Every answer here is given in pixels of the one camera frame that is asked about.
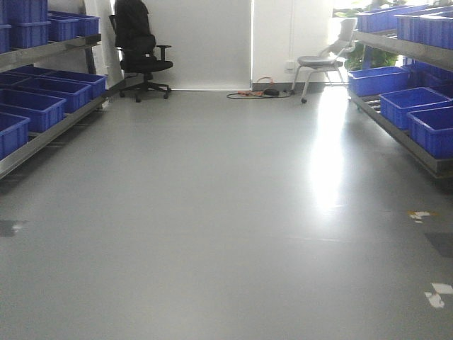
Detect right steel shelf rack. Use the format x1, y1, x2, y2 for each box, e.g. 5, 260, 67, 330
349, 30, 452, 178

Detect steel shelf rack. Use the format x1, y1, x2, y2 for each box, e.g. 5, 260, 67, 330
1, 33, 108, 178
349, 30, 452, 178

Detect left steel shelf rack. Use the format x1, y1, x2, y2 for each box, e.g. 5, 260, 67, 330
1, 33, 108, 178

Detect black office chair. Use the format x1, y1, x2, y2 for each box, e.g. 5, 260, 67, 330
109, 0, 173, 103

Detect grey folding chair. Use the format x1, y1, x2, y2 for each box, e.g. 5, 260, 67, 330
290, 18, 357, 103

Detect blue bin lower right far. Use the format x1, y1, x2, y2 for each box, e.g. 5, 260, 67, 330
348, 67, 410, 97

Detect green potted plant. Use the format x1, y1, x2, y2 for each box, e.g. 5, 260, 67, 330
333, 1, 406, 71

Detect blue bin lower right middle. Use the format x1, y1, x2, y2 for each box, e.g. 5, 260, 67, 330
379, 87, 452, 130

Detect blue bin lower right front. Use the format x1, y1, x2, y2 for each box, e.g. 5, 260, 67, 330
408, 106, 452, 159

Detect blue bin lower left front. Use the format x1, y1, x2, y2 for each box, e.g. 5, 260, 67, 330
1, 113, 30, 159

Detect blue bin upper right far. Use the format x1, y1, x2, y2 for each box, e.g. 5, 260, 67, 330
357, 4, 428, 33

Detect blue bin upper left middle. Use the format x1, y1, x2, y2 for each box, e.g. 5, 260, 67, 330
47, 14, 78, 42

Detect blue bin upper left far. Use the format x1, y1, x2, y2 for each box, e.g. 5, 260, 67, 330
48, 11, 100, 37

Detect blue bin upper left stack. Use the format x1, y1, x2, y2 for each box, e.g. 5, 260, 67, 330
1, 0, 50, 54

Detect blue bin upper right near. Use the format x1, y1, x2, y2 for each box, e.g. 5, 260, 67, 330
396, 6, 452, 50

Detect orange and black floor cables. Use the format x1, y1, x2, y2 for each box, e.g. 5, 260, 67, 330
226, 76, 294, 100

